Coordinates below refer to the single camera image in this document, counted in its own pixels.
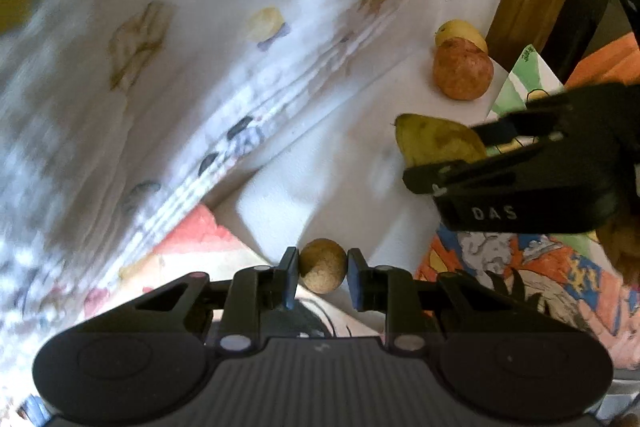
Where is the white printed blanket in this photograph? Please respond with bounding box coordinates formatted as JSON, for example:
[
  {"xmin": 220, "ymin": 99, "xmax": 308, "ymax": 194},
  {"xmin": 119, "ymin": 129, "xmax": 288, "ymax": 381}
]
[{"xmin": 0, "ymin": 0, "xmax": 468, "ymax": 413}]

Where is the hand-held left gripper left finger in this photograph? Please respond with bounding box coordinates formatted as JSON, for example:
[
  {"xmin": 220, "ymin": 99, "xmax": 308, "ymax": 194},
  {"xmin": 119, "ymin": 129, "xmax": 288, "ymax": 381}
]
[{"xmin": 135, "ymin": 247, "xmax": 301, "ymax": 353}]

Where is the yellow-green pear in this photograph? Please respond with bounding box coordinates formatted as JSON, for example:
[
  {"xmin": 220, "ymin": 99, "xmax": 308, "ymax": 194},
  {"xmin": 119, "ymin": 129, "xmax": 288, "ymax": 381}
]
[{"xmin": 394, "ymin": 113, "xmax": 488, "ymax": 168}]

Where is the colourful cartoon printed cloth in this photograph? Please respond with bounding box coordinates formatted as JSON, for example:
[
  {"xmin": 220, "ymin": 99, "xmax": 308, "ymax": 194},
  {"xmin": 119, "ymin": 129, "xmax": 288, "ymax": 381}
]
[{"xmin": 82, "ymin": 32, "xmax": 640, "ymax": 373}]

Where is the red speckled apple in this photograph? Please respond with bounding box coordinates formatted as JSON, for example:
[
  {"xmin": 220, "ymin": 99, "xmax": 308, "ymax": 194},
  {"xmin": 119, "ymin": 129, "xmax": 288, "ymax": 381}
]
[{"xmin": 432, "ymin": 37, "xmax": 495, "ymax": 101}]

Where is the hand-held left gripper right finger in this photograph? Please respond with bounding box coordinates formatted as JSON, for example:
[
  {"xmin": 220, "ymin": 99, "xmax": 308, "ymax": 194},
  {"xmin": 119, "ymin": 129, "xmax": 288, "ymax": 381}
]
[{"xmin": 347, "ymin": 248, "xmax": 546, "ymax": 353}]

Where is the white bed sheet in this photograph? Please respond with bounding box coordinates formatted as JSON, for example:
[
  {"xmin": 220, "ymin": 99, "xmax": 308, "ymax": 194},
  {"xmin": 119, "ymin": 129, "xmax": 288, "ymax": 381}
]
[{"xmin": 212, "ymin": 0, "xmax": 531, "ymax": 273}]

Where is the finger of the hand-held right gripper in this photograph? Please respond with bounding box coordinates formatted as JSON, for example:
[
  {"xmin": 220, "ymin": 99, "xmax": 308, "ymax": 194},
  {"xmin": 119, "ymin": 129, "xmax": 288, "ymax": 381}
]
[
  {"xmin": 402, "ymin": 134, "xmax": 566, "ymax": 194},
  {"xmin": 472, "ymin": 94, "xmax": 571, "ymax": 148}
]

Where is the tan round nut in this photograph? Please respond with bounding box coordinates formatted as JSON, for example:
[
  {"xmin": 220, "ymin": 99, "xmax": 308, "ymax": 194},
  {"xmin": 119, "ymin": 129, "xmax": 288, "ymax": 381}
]
[{"xmin": 298, "ymin": 238, "xmax": 347, "ymax": 294}]

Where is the yellow apple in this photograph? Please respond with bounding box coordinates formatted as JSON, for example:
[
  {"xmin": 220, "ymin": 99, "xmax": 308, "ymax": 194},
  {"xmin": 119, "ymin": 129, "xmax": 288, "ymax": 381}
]
[{"xmin": 434, "ymin": 19, "xmax": 489, "ymax": 55}]

